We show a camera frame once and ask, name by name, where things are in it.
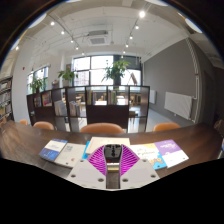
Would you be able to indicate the colourful illustrated book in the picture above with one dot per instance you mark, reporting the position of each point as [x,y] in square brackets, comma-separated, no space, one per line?
[148,153]

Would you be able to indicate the large white wall radiator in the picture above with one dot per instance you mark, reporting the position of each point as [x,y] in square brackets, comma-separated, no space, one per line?
[178,105]

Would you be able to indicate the tall wall bookshelf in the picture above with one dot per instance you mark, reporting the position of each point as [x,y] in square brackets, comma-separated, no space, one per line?
[5,96]

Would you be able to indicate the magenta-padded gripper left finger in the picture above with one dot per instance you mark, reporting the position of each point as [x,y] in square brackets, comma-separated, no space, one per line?
[85,170]

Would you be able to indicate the potted green plant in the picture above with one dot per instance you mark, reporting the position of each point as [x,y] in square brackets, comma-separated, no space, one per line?
[36,84]
[116,70]
[68,75]

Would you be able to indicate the ceiling air conditioner unit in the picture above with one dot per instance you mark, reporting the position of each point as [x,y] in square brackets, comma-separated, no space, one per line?
[97,40]

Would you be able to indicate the orange chairs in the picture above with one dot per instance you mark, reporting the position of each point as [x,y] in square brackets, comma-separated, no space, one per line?
[101,128]

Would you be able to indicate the round white ceiling lamps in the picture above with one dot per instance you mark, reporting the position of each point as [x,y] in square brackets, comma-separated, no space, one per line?
[194,26]

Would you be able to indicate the thin white book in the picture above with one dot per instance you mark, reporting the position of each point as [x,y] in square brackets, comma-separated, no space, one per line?
[70,155]

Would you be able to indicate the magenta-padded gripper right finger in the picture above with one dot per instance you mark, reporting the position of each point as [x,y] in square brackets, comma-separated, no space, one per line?
[141,170]

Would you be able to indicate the small black charger block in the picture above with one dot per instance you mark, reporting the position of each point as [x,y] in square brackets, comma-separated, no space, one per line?
[113,153]

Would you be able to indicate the ceiling spot lights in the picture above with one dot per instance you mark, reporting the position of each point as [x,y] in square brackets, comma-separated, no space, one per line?
[142,14]

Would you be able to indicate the dark open shelf unit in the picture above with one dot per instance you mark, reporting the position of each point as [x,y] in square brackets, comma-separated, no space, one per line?
[106,115]

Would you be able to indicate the thick white book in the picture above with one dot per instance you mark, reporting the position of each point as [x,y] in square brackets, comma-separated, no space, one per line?
[100,141]

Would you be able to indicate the blue and white book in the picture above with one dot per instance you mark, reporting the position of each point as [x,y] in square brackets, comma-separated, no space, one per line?
[86,151]

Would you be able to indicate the blue cover book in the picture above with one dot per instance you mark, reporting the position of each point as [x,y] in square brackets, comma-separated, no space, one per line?
[52,150]

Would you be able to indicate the purple and white book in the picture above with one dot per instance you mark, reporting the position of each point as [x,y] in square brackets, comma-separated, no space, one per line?
[170,151]

